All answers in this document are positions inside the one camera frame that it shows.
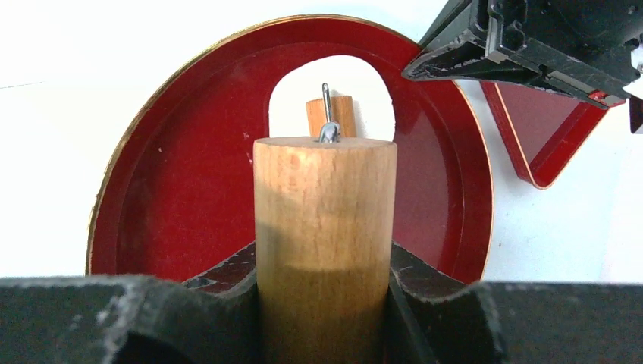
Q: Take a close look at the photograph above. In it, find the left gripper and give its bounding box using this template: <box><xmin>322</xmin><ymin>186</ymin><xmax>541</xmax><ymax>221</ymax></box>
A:
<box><xmin>403</xmin><ymin>1</ymin><xmax>642</xmax><ymax>108</ymax></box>

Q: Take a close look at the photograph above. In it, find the round red plate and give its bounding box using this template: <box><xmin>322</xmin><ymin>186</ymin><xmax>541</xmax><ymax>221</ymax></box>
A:
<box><xmin>86</xmin><ymin>14</ymin><xmax>494</xmax><ymax>283</ymax></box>

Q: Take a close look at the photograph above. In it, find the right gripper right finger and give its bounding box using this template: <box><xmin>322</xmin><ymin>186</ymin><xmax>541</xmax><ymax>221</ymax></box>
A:
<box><xmin>387</xmin><ymin>243</ymin><xmax>642</xmax><ymax>363</ymax></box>

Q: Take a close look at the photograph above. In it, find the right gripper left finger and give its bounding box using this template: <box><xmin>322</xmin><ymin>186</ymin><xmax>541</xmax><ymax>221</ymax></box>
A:
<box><xmin>1</xmin><ymin>244</ymin><xmax>261</xmax><ymax>363</ymax></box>

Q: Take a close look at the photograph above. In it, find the rectangular red tray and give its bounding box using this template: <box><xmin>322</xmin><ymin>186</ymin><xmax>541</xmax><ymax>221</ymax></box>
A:
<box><xmin>480</xmin><ymin>81</ymin><xmax>607</xmax><ymax>190</ymax></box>

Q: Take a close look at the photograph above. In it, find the wooden dough roller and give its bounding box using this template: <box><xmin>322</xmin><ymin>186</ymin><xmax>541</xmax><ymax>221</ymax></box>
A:
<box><xmin>253</xmin><ymin>86</ymin><xmax>397</xmax><ymax>363</ymax></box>

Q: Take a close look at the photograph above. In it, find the white dough ball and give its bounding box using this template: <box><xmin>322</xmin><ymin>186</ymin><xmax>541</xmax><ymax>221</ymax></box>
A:
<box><xmin>268</xmin><ymin>55</ymin><xmax>396</xmax><ymax>141</ymax></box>

